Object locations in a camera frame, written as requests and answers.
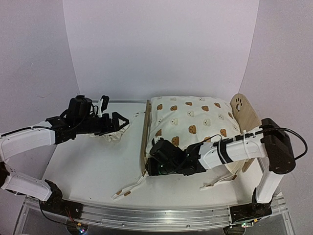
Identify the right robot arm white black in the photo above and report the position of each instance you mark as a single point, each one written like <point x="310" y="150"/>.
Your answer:
<point x="281" y="146"/>

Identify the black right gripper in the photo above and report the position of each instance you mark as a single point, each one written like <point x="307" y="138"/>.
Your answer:
<point x="152" y="170"/>

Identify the wooden pet bed frame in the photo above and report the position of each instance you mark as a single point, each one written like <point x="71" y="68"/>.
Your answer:
<point x="244" y="117"/>

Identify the small circuit board with leds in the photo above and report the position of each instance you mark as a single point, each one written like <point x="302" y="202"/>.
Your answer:
<point x="75" y="228"/>

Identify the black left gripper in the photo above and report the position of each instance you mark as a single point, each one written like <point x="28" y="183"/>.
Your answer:
<point x="107" y="128"/>

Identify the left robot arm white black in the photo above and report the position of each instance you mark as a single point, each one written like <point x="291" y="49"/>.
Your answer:
<point x="25" y="153"/>

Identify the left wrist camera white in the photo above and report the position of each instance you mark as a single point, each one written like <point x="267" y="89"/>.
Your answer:
<point x="102" y="105"/>

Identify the small bear print pillow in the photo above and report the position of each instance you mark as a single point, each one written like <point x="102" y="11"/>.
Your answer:
<point x="112" y="137"/>

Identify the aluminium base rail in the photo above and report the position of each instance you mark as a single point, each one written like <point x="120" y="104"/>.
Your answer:
<point x="159" y="220"/>

